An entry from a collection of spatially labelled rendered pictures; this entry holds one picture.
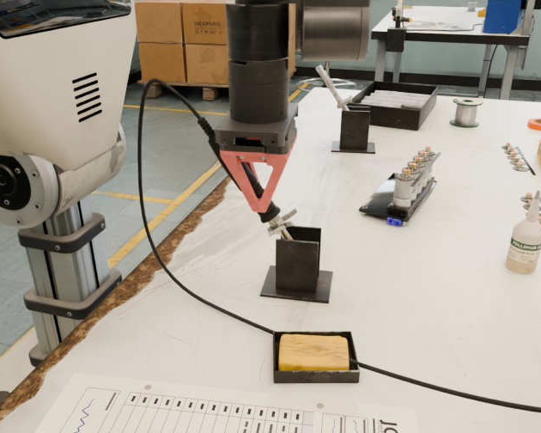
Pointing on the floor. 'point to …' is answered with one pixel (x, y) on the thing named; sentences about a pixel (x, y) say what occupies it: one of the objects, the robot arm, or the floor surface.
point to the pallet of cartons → (189, 45)
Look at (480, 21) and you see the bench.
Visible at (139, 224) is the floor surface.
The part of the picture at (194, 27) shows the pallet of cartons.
